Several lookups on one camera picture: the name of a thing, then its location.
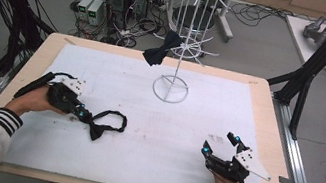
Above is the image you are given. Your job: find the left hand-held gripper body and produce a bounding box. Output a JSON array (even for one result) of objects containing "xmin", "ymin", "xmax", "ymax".
[{"xmin": 43, "ymin": 73, "xmax": 90, "ymax": 118}]

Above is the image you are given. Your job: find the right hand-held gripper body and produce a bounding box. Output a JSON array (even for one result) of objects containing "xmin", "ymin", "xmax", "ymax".
[{"xmin": 202, "ymin": 136, "xmax": 278, "ymax": 183}]

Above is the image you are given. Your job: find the black bow tie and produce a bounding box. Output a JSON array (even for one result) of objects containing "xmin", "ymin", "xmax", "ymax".
[
  {"xmin": 82, "ymin": 105, "xmax": 130, "ymax": 147},
  {"xmin": 139, "ymin": 26, "xmax": 185, "ymax": 72}
]

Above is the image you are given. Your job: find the white wire display rack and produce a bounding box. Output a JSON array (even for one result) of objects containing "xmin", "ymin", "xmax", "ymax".
[{"xmin": 141, "ymin": 0, "xmax": 248, "ymax": 114}]

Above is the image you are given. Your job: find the person's left hand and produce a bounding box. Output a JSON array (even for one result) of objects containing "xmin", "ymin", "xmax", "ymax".
[{"xmin": 4, "ymin": 77, "xmax": 66, "ymax": 124}]

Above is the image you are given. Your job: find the white foam mat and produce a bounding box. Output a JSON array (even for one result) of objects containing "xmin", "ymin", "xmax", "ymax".
[{"xmin": 0, "ymin": 35, "xmax": 289, "ymax": 183}]

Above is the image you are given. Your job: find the grey power supply unit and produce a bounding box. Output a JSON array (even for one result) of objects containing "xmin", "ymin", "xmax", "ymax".
[
  {"xmin": 74, "ymin": 0, "xmax": 96, "ymax": 22},
  {"xmin": 84, "ymin": 0, "xmax": 107, "ymax": 28}
]

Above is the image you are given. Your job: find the white stand with wheels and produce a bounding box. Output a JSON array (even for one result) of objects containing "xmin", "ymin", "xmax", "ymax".
[{"xmin": 160, "ymin": 0, "xmax": 241, "ymax": 45}]

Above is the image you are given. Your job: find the black round stool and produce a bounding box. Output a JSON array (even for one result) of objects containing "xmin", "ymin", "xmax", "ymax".
[{"xmin": 170, "ymin": 1, "xmax": 218, "ymax": 34}]

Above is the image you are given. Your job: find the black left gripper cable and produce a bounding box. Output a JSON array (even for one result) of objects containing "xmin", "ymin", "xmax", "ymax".
[{"xmin": 13, "ymin": 64, "xmax": 80, "ymax": 109}]

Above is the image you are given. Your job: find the tangle of black floor cables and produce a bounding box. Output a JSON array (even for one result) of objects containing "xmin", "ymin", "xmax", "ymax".
[
  {"xmin": 224, "ymin": 0, "xmax": 326, "ymax": 60},
  {"xmin": 63, "ymin": 0, "xmax": 172, "ymax": 55}
]

